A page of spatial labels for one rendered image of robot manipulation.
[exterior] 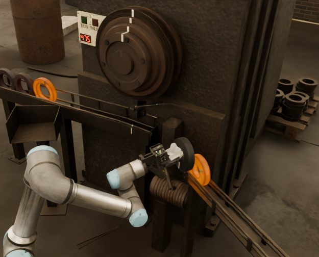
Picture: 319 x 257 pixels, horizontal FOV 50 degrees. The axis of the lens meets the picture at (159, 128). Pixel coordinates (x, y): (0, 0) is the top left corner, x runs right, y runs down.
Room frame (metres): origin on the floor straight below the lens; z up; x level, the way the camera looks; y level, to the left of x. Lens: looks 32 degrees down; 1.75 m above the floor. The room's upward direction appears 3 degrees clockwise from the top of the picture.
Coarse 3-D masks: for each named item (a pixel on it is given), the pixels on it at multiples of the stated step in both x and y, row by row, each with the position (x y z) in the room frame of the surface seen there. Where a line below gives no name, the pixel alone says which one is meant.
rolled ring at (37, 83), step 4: (36, 80) 2.03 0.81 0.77; (40, 80) 2.01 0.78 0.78; (44, 80) 2.00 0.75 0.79; (48, 80) 2.02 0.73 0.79; (36, 84) 2.04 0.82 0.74; (44, 84) 2.00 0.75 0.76; (48, 84) 1.99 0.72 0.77; (52, 84) 2.00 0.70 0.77; (36, 88) 2.04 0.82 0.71; (48, 88) 1.98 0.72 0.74; (52, 88) 1.98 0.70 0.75; (36, 92) 2.04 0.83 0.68; (40, 92) 2.06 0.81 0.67; (52, 92) 1.97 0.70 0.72; (56, 92) 1.99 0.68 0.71; (40, 96) 2.03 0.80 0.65; (44, 96) 2.05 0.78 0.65; (52, 96) 1.97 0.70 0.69; (56, 96) 1.99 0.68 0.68; (52, 100) 1.97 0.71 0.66
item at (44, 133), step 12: (24, 108) 1.79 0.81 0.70; (36, 108) 1.79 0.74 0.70; (48, 108) 1.80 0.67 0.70; (60, 108) 1.80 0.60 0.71; (12, 120) 1.68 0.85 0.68; (24, 120) 1.78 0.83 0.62; (36, 120) 1.79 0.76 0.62; (48, 120) 1.80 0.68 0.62; (60, 120) 1.76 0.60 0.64; (12, 132) 1.64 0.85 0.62; (24, 132) 1.69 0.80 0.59; (36, 132) 1.69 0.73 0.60; (48, 132) 1.69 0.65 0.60; (48, 144) 1.71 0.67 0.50; (48, 204) 1.67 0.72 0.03; (60, 204) 1.69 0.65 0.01
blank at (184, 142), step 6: (180, 138) 1.27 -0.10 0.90; (186, 138) 1.27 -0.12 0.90; (180, 144) 1.25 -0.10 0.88; (186, 144) 1.22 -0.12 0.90; (186, 150) 1.20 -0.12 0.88; (192, 150) 1.21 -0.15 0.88; (186, 156) 1.19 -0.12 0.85; (192, 156) 1.19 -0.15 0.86; (180, 162) 1.23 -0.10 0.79; (186, 162) 1.19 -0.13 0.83; (192, 162) 1.18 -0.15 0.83; (180, 168) 1.22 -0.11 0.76; (186, 168) 1.18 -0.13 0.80; (192, 168) 1.19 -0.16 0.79
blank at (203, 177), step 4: (196, 156) 1.30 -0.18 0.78; (200, 156) 1.30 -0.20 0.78; (196, 160) 1.29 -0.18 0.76; (200, 160) 1.27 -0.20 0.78; (204, 160) 1.27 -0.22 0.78; (196, 164) 1.28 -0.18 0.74; (200, 164) 1.26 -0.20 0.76; (204, 164) 1.25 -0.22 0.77; (196, 168) 1.32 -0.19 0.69; (200, 168) 1.25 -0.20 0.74; (204, 168) 1.24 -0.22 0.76; (208, 168) 1.24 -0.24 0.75; (192, 172) 1.30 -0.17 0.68; (196, 172) 1.30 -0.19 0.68; (200, 172) 1.25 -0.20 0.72; (204, 172) 1.23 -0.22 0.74; (208, 172) 1.23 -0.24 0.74; (196, 176) 1.28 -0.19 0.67; (200, 176) 1.25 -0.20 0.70; (204, 176) 1.22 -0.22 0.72; (208, 176) 1.23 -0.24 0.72; (200, 180) 1.24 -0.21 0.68; (204, 180) 1.22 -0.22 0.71; (208, 180) 1.23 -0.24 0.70; (204, 184) 1.22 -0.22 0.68
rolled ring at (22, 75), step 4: (16, 76) 2.12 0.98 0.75; (20, 76) 2.10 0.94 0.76; (24, 76) 2.08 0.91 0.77; (28, 76) 2.09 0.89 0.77; (16, 80) 2.12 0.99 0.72; (20, 80) 2.15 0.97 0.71; (24, 80) 2.08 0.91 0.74; (28, 80) 2.07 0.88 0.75; (32, 80) 2.09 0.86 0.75; (16, 84) 2.13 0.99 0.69; (20, 84) 2.15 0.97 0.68; (28, 84) 2.07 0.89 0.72; (32, 84) 2.07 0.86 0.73; (16, 88) 2.13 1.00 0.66; (20, 88) 2.13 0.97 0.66; (32, 88) 2.05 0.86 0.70; (24, 92) 2.12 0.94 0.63; (32, 92) 2.06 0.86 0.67
